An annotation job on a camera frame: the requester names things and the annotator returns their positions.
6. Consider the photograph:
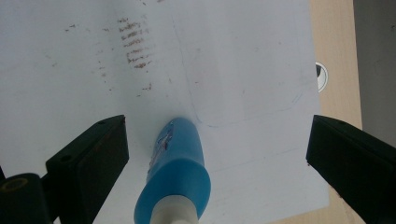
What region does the round white and black grommet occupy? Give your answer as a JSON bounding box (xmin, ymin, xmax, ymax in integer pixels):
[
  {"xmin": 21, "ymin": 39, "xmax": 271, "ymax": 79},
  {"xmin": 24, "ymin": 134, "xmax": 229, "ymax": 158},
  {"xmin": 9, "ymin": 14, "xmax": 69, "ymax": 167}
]
[{"xmin": 315, "ymin": 61, "xmax": 329, "ymax": 93}]

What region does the white paper sheet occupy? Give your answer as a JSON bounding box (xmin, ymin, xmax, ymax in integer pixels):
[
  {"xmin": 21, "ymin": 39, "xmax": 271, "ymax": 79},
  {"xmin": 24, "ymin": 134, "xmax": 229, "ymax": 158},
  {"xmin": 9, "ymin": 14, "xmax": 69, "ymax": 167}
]
[{"xmin": 0, "ymin": 0, "xmax": 331, "ymax": 224}]

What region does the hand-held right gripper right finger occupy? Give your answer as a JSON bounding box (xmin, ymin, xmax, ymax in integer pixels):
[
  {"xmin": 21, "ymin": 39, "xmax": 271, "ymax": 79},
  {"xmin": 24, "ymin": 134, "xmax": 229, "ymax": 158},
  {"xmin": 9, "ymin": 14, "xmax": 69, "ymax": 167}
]
[{"xmin": 305, "ymin": 114, "xmax": 396, "ymax": 224}]

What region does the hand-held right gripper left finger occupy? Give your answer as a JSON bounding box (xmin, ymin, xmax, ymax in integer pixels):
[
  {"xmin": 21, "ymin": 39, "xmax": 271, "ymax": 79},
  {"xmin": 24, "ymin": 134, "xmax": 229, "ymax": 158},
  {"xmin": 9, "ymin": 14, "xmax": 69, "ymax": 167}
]
[{"xmin": 45, "ymin": 114, "xmax": 130, "ymax": 224}]

